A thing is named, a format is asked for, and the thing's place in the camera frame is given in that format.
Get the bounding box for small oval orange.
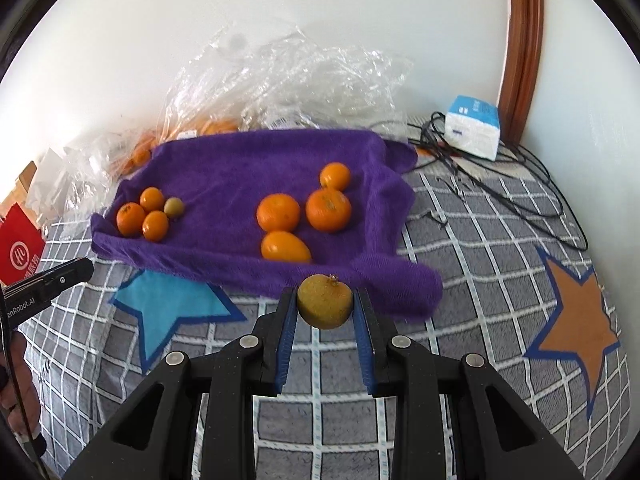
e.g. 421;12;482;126
142;210;170;242

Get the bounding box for wooden board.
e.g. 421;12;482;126
0;160;38;216

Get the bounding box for person's left hand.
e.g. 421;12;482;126
0;330;43;443

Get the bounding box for large oval orange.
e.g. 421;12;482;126
260;230;313;264

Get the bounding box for medium round orange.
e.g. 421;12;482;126
319;161;352;191

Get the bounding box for grey checkered blanket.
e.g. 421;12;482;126
15;152;632;480

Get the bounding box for white blue tissue pack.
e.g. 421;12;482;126
444;95;502;162

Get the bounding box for round mandarin orange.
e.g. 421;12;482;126
256;193;302;232

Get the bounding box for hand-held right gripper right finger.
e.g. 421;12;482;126
352;287;586;480

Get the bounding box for clear zip bag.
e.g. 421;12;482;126
25;147;76;226

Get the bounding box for large orange with stem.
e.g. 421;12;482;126
305;186;353;233

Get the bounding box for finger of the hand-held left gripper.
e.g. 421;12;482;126
5;257;95;306

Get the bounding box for crumpled clear plastic bag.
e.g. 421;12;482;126
160;22;416;143

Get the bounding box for tangled black cables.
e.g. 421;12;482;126
370;112;590;251

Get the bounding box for small round orange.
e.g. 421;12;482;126
139;186;166;212

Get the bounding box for small spotted orange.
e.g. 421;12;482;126
116;202;146;237

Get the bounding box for clear plastic bag with produce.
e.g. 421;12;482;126
62;127;166;221

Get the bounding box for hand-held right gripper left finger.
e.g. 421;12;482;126
65;287;299;480

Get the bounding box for red box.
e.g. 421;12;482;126
0;202;47;286

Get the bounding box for purple towel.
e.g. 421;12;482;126
90;129;443;322

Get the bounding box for brown wooden door frame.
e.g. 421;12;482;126
497;0;545;146

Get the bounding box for brown green kiwi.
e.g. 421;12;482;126
297;274;355;330

